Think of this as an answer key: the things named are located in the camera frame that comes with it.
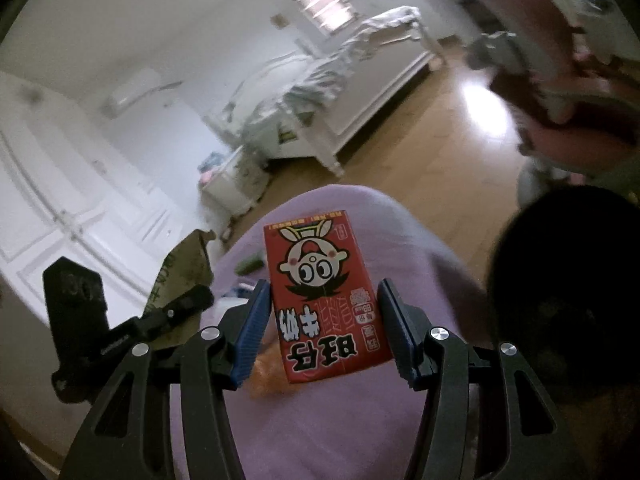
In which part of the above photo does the red milk carton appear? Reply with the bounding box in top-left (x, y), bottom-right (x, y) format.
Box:
top-left (263, 209), bottom-right (396, 385)

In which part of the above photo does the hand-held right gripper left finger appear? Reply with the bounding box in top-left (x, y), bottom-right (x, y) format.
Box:
top-left (65, 279), bottom-right (274, 480)

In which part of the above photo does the purple printed cloth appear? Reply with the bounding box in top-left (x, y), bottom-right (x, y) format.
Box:
top-left (170, 184), bottom-right (501, 480)

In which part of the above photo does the brown paper packet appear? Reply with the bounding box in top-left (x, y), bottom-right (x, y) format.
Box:
top-left (142, 229), bottom-right (217, 352)

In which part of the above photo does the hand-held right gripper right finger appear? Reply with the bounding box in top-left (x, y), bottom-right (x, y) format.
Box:
top-left (376, 277), bottom-right (591, 480)

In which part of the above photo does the white bed with rumpled bedding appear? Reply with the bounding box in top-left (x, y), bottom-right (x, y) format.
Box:
top-left (202, 5), bottom-right (448, 178)

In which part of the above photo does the white wardrobe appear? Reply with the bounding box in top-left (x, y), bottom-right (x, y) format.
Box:
top-left (0, 72), bottom-right (187, 323)

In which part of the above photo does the pink and grey chair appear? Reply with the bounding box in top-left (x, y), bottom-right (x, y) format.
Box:
top-left (449, 0), bottom-right (640, 207)

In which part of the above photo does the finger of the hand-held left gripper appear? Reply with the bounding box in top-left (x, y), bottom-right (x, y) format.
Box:
top-left (102, 284), bottom-right (215, 361)

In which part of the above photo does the orange snack wrapper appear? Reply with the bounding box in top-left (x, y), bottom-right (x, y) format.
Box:
top-left (247, 347), bottom-right (292, 400)

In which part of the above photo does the pile of clothes on nightstand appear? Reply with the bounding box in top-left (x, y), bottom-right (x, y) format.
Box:
top-left (197, 152), bottom-right (227, 184)

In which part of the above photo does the white air conditioner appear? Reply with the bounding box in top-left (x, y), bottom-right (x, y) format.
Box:
top-left (102, 70), bottom-right (163, 119)

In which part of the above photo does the black bin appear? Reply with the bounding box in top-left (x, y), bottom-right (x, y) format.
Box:
top-left (487, 185), bottom-right (640, 480)

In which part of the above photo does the white nightstand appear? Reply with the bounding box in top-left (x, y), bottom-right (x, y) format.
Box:
top-left (200, 146), bottom-right (272, 218)

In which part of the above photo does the window with blinds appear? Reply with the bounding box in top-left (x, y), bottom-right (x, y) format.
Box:
top-left (279, 0), bottom-right (359, 37)

